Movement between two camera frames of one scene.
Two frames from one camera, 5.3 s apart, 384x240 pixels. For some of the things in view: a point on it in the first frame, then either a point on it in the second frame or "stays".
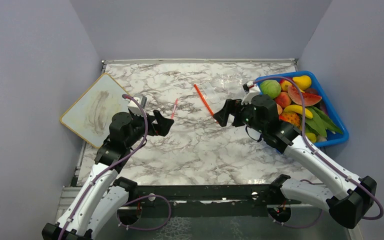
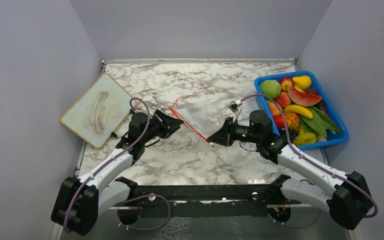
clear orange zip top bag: [218, 90] -> [205, 118]
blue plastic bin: [333, 112] stays
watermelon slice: [309, 99] stays
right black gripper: [231, 106] -> [225, 136]
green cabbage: [271, 87] stays
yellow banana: [298, 109] stays
